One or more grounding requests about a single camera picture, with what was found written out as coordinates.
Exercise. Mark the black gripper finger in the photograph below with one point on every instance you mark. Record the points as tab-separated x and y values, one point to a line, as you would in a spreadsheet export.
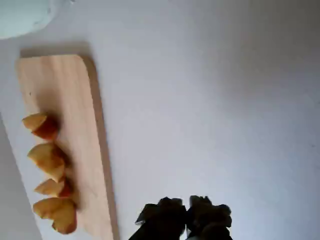
207	220
162	220

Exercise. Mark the apple slice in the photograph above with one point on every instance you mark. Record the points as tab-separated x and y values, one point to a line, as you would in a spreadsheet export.
47	157
60	215
50	188
37	123

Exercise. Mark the wooden cutting board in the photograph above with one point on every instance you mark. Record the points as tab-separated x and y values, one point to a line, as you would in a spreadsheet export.
75	112

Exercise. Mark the white ceramic bowl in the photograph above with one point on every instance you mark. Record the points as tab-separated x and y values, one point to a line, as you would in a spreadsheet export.
22	17

